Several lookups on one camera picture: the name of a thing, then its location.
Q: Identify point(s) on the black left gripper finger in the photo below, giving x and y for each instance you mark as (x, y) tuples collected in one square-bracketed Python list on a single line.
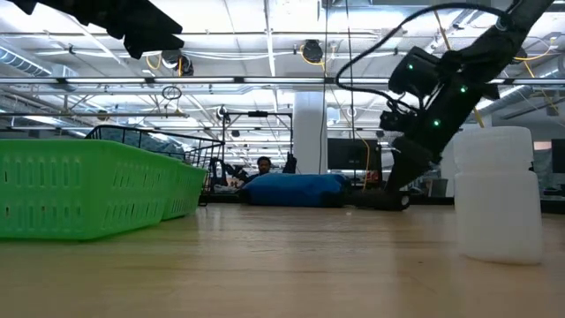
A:
[(161, 20), (154, 46)]

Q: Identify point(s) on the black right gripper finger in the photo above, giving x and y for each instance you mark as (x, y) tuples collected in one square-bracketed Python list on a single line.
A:
[(408, 165)]

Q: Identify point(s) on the white plastic medicine bottle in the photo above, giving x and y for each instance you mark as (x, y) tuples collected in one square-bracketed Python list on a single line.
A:
[(499, 203)]

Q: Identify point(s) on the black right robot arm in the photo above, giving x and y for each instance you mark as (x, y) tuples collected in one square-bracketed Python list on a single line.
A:
[(503, 35)]

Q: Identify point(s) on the black background robot arm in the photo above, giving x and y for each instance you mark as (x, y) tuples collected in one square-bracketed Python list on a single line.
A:
[(229, 171)]

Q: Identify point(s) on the black computer monitor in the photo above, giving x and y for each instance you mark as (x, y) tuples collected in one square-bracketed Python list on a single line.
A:
[(353, 154)]

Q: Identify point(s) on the white square pillar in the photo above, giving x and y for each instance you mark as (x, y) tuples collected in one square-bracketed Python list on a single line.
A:
[(310, 132)]

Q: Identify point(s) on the blue padded pouch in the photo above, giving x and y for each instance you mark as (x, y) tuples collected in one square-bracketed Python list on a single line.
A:
[(293, 191)]

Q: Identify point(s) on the person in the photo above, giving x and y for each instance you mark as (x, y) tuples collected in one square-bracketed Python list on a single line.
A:
[(264, 165)]

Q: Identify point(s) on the green plastic bin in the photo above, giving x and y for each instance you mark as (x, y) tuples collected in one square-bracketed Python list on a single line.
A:
[(66, 190), (185, 190)]

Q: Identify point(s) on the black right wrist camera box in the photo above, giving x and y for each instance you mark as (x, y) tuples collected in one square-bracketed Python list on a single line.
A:
[(415, 73)]

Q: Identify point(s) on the black background frame rig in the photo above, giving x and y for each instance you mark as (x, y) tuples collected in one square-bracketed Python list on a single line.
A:
[(258, 114)]

